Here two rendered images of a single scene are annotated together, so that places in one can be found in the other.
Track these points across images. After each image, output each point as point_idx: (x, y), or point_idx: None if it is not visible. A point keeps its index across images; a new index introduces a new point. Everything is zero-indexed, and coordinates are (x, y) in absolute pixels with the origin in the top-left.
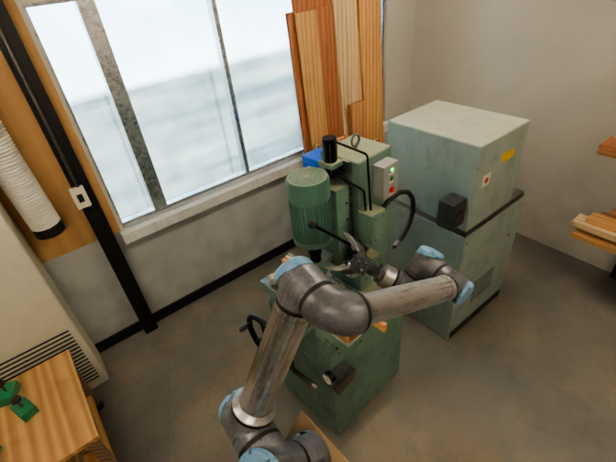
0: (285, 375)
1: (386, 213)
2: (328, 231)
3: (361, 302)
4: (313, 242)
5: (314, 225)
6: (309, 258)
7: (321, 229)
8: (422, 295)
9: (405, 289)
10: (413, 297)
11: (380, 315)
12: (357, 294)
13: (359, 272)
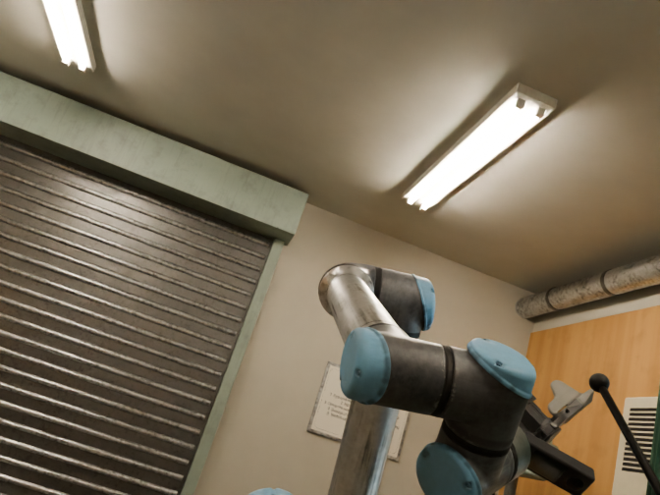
0: (348, 435)
1: None
2: (625, 424)
3: (343, 263)
4: (646, 488)
5: (590, 378)
6: (427, 284)
7: (607, 404)
8: (350, 299)
9: (363, 290)
10: (348, 294)
11: (330, 288)
12: (354, 264)
13: None
